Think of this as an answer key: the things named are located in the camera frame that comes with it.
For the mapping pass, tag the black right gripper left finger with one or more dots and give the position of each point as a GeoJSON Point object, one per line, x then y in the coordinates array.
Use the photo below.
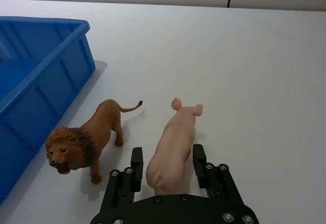
{"type": "Point", "coordinates": [119, 185]}

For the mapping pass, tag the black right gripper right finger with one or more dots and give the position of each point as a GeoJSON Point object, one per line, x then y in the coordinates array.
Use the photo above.
{"type": "Point", "coordinates": [219, 180]}

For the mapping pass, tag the brown lion toy figure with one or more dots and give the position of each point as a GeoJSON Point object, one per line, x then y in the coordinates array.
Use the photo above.
{"type": "Point", "coordinates": [102, 122]}

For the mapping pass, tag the blue plastic bin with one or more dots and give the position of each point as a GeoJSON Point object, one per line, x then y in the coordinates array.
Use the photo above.
{"type": "Point", "coordinates": [51, 81]}

